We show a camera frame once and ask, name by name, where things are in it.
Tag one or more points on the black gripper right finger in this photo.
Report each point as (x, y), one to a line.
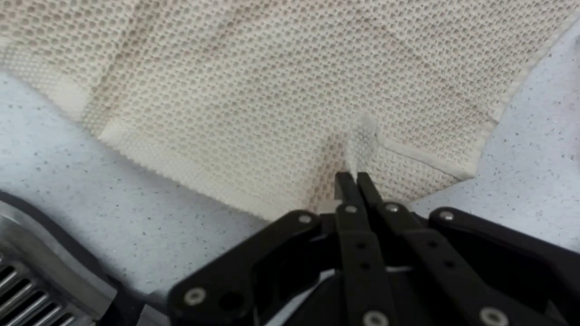
(483, 265)

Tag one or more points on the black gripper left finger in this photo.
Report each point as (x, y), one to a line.
(356, 259)

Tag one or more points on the beige mesh cloth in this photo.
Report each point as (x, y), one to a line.
(272, 78)

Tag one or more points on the steel drip tray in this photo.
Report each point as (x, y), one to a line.
(37, 259)

